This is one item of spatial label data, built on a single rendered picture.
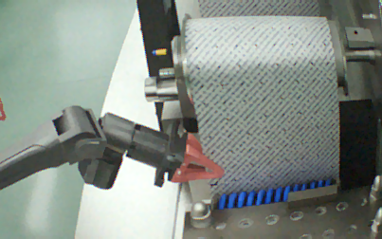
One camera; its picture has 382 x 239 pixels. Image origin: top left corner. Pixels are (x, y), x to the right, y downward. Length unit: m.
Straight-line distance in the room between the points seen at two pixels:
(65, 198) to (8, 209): 0.33
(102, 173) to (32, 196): 1.87
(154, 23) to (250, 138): 0.38
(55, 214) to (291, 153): 1.85
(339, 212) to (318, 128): 0.16
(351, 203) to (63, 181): 2.07
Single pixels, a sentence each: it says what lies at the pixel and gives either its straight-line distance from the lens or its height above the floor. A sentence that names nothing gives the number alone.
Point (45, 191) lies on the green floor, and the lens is 3.11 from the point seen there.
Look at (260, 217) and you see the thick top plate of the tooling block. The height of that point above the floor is 1.03.
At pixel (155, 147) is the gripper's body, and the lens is 1.21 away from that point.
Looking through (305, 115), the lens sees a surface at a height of 1.17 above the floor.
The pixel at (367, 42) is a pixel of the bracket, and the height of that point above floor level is 1.29.
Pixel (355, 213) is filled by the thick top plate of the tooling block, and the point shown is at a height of 1.03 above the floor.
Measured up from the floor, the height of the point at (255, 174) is 1.07.
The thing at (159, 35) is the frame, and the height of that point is 1.15.
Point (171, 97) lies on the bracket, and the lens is 1.28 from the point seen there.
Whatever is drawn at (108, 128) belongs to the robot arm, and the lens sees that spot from 1.20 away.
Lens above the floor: 1.85
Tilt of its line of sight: 34 degrees down
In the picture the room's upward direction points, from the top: 10 degrees counter-clockwise
